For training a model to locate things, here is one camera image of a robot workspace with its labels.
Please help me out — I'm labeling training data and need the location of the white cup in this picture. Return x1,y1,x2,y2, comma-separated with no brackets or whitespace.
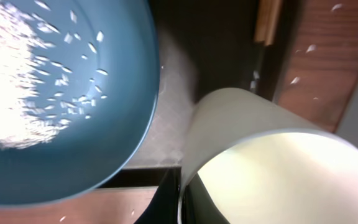
177,88,358,223

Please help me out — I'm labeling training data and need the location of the wooden chopstick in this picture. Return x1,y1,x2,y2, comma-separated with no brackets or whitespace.
264,0,283,46
254,0,273,45

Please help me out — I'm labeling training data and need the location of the dark blue plate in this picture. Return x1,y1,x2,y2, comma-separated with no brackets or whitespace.
0,0,160,208

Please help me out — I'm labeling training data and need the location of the pile of white rice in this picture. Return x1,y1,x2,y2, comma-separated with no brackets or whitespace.
0,1,60,149

